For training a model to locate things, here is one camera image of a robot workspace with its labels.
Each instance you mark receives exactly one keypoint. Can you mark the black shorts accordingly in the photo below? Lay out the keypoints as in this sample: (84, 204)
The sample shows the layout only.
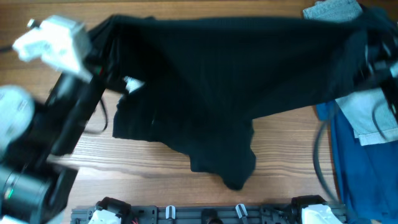
(206, 80)

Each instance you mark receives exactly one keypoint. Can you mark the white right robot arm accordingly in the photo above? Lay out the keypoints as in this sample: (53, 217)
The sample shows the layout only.
(382, 61)

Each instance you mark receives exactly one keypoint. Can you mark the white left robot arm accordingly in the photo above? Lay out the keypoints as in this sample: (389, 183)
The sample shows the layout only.
(34, 190)

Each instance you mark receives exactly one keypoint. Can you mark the light blue denim jeans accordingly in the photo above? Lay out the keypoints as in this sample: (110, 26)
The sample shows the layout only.
(366, 111)

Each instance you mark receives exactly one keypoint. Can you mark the blue garment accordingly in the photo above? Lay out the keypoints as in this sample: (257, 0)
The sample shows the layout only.
(366, 175)

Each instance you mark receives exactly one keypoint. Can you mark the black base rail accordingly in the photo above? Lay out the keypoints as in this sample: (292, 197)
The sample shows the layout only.
(303, 209)

